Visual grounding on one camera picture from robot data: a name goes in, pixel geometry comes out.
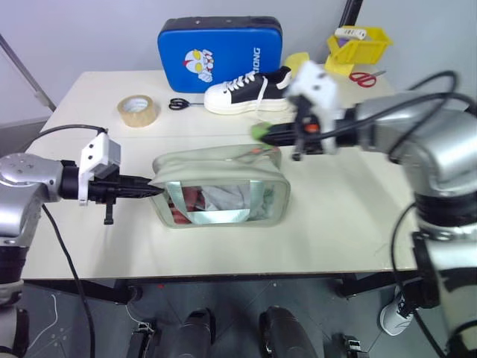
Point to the yellow plastic bin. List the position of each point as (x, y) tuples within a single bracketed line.
[(361, 50)]

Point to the white sports shoe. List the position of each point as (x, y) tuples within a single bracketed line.
[(395, 315)]

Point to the black stand pole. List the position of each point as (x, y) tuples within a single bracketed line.
[(352, 13)]

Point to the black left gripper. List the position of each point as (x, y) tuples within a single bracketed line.
[(102, 188)]

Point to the dark rounded shape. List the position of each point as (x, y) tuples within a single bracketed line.
[(287, 335), (195, 333)]

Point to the white crumpled cloth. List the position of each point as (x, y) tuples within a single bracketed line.
[(227, 197)]

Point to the grey metal stand pole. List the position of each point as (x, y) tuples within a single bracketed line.
[(26, 72)]

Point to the white plastic power strip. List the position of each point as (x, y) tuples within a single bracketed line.
[(350, 33)]

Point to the red fabric item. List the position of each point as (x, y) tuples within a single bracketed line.
[(184, 212)]

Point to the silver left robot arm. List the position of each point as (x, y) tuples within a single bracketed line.
[(22, 179)]

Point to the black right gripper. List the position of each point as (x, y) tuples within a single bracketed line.
[(307, 128)]

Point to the white and black sneaker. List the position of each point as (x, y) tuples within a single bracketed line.
[(238, 97)]

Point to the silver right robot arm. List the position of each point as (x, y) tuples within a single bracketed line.
[(439, 149)]

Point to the green pouch with clear window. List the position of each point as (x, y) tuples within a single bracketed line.
[(231, 164)]

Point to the blue padded cartoon case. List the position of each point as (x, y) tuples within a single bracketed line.
[(220, 52)]

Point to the clear packing tape roll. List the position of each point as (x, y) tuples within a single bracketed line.
[(138, 115)]

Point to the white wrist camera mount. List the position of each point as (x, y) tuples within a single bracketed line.
[(320, 87), (97, 151)]

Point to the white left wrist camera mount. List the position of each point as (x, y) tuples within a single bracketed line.
[(97, 151)]

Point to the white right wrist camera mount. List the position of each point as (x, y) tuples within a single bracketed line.
[(320, 87)]

